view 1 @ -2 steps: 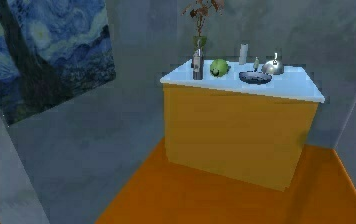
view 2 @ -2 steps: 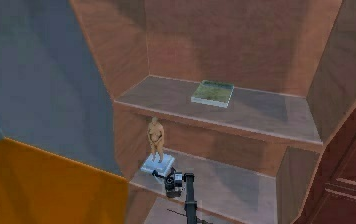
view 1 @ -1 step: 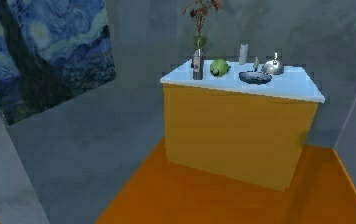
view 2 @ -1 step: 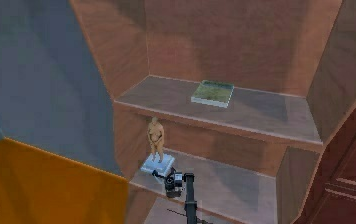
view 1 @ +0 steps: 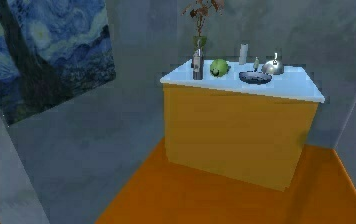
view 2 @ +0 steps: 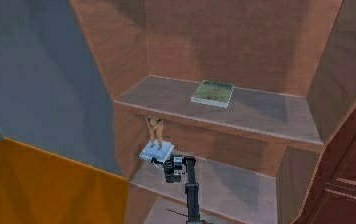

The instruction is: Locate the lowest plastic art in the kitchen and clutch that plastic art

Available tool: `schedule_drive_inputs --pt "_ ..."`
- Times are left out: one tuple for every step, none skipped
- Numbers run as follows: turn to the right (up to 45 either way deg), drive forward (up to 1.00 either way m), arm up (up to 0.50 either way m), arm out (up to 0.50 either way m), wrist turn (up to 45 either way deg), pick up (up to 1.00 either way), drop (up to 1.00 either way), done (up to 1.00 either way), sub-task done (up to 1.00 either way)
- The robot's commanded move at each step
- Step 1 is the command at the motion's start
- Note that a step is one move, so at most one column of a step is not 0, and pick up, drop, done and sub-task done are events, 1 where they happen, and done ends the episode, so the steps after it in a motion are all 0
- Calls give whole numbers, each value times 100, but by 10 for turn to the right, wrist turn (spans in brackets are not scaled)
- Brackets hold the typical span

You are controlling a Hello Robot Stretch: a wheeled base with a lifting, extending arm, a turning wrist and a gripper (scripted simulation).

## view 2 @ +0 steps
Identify brown wooden shelf unit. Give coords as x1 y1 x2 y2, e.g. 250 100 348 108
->
69 0 356 224

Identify dark red-brown wooden cabinet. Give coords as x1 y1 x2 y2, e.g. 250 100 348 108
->
294 84 356 224

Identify tan figurine on white base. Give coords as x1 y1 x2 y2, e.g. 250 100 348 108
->
138 115 175 164

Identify green flat book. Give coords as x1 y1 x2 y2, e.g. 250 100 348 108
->
190 79 235 109

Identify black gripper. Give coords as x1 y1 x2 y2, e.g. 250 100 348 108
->
150 157 183 184

